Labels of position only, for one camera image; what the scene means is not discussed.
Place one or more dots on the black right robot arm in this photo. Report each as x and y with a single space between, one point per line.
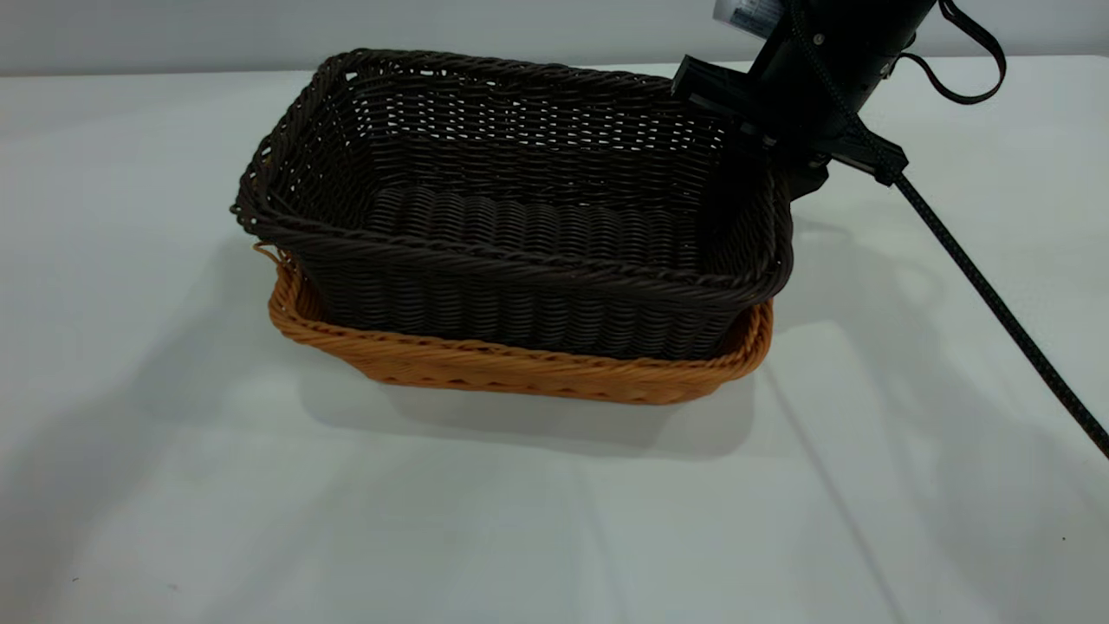
853 35

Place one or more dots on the dark brown wicker basket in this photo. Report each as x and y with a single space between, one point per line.
520 225

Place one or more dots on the orange wicker basket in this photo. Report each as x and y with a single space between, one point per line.
520 368

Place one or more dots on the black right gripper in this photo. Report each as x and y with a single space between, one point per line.
806 113

